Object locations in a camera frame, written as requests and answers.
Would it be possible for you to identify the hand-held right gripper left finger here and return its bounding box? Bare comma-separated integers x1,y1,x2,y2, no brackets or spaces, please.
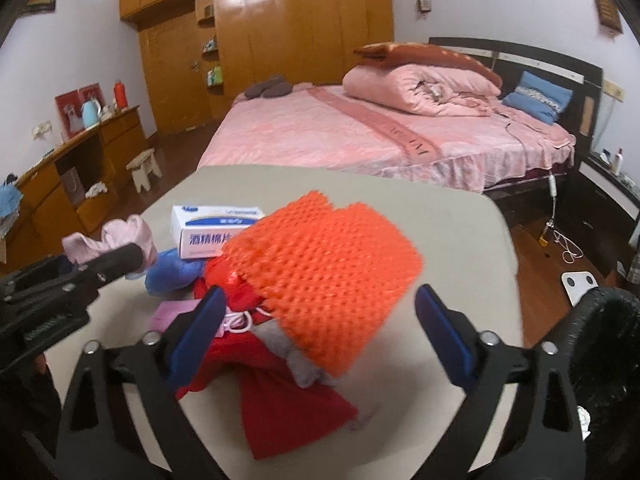
55,285,228,480

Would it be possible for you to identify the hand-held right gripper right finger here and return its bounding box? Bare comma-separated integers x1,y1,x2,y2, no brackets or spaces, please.
415,283,587,480

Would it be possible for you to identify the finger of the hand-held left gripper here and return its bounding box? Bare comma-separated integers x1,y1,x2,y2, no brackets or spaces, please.
75,243,146,287

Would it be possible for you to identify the pink cloth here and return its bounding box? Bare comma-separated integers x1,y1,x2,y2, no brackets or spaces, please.
62,214,159,273

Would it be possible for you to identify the blue plastic bag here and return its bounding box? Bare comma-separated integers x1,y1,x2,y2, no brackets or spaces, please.
144,247,207,296

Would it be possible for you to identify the red plastic bag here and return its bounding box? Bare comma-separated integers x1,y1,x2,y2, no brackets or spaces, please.
192,255,266,333
175,329,359,461

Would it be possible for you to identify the orange foam net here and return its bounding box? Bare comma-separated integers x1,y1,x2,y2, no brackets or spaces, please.
219,190,426,380

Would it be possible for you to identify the black trash bin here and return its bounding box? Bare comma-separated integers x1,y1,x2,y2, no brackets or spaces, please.
520,285,640,480

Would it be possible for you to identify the pink paper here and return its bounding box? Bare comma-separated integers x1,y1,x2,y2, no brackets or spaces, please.
150,300,201,335

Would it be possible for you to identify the grey paper bag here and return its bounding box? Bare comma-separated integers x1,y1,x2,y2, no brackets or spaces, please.
60,167,86,206

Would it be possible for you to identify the white blue printed box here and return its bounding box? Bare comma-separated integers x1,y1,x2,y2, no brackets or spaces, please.
171,204,266,261

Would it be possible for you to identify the small white stool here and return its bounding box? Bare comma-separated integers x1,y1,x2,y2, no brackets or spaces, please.
125,148,164,194

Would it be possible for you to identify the wooden desk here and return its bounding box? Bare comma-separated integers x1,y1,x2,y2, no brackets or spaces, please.
0,105,149,263

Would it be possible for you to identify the blue cloth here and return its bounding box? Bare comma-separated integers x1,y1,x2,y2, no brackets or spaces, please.
0,175,24,222

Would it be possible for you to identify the grey cloth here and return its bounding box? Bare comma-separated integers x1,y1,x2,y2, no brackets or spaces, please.
259,320,337,391

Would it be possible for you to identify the white bathroom scale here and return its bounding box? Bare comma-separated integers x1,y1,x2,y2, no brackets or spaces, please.
560,272,599,306

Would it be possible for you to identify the light blue kettle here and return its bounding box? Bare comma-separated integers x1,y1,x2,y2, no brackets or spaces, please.
79,100,104,129

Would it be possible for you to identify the red gift box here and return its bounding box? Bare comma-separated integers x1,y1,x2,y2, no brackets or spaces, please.
54,82,106,137

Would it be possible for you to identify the black white nightstand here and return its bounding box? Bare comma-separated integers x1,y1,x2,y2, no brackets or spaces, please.
549,152,640,273

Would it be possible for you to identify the bed with pink sheet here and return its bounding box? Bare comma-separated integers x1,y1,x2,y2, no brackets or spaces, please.
197,82,577,195

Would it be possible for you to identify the pink folded quilt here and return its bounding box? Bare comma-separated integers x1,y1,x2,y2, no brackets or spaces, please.
342,62,502,119

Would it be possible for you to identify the blue pillow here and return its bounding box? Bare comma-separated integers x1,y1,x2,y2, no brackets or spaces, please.
501,71,574,125

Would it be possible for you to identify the brown pillow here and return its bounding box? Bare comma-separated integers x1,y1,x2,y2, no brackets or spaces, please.
354,41,503,89

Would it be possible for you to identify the wooden wardrobe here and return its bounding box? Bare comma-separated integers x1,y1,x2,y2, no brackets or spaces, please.
118,0,391,134

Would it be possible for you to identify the black headboard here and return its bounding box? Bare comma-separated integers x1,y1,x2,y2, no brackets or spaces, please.
428,36,604,137

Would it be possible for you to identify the white cord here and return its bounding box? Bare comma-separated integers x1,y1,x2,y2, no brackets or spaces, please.
217,307,277,337

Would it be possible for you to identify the white cable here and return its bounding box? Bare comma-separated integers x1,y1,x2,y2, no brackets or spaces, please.
541,170,584,264

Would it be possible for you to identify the brown wall hanging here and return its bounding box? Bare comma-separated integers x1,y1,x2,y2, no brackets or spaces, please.
593,0,624,35

